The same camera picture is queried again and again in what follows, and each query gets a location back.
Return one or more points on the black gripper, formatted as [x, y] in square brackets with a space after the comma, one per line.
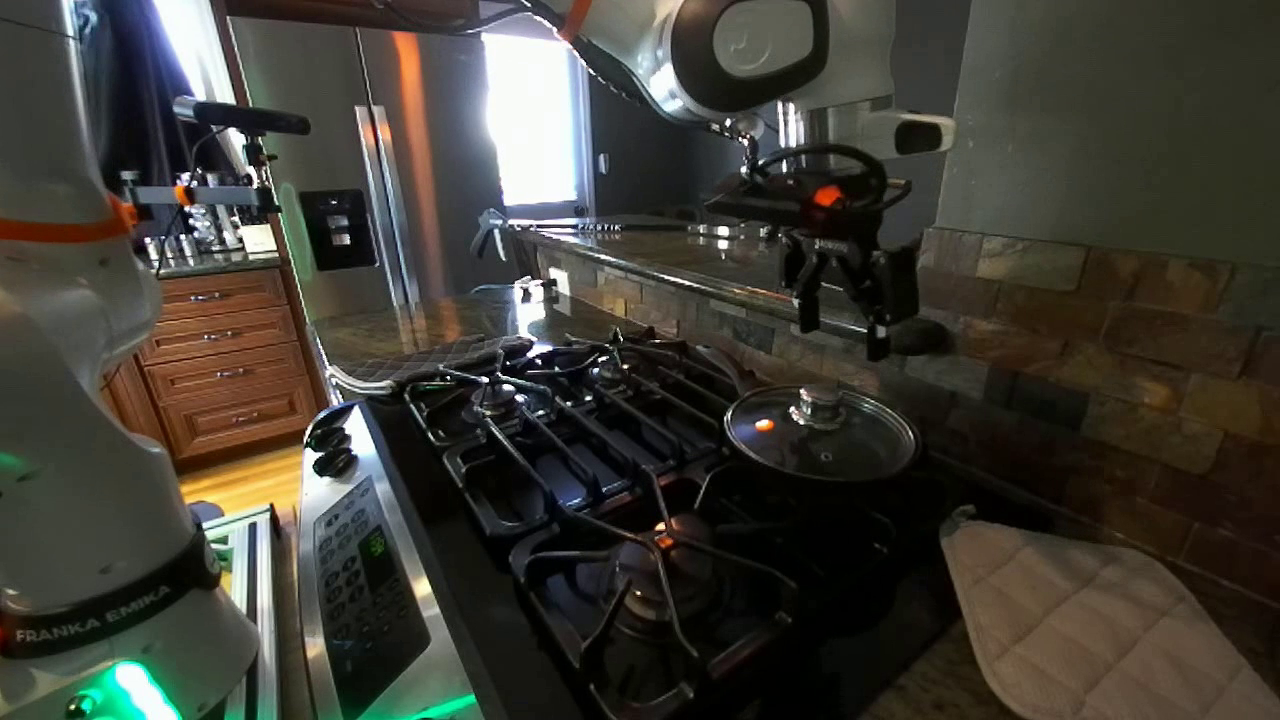
[853, 244]

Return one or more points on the glass lid with metal knob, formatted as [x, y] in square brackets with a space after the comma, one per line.
[853, 442]

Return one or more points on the black frying pan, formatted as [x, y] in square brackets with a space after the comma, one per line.
[826, 505]

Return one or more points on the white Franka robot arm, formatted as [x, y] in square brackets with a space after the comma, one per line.
[67, 464]

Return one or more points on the black gas stove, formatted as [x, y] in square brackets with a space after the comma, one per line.
[601, 603]

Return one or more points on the beige quilted pot holder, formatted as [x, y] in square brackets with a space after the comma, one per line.
[1094, 627]

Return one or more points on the stainless steel refrigerator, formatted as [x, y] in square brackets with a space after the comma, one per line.
[403, 227]

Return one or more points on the black fridge dispenser panel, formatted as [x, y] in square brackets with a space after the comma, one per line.
[337, 229]

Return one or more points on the black stove knob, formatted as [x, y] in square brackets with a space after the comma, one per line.
[328, 427]
[337, 461]

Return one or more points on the wooden drawer cabinet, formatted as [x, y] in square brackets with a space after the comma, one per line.
[227, 360]

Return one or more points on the dark hanging jacket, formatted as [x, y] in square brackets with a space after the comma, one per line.
[127, 92]

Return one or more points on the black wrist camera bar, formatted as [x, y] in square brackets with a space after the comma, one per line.
[775, 200]

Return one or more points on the black stereo camera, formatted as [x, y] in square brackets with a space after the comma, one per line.
[242, 117]

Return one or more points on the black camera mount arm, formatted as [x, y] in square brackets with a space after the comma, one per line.
[213, 194]

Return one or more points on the metal robot stand frame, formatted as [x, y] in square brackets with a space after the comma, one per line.
[247, 603]

